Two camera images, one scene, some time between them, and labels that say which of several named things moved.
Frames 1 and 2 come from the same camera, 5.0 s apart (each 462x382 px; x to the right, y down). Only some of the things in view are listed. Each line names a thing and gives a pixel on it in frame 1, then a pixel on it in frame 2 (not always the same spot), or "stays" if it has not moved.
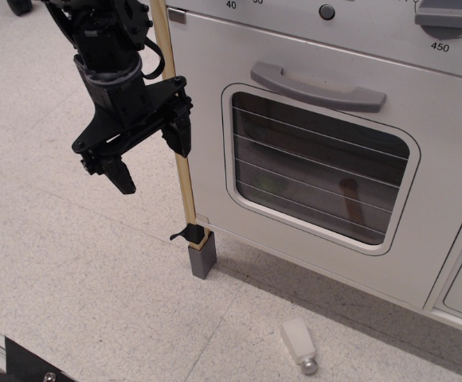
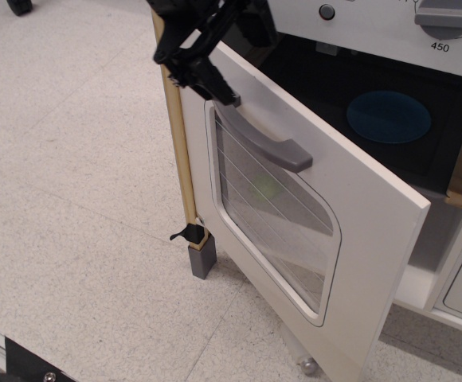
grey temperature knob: (447, 19) stays
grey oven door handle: (358, 99) to (283, 152)
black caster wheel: (20, 7) stays
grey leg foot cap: (205, 258) stays
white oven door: (366, 169) to (327, 251)
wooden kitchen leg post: (164, 31) stays
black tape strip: (192, 232) stays
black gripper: (125, 109) to (194, 25)
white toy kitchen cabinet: (348, 136) stays
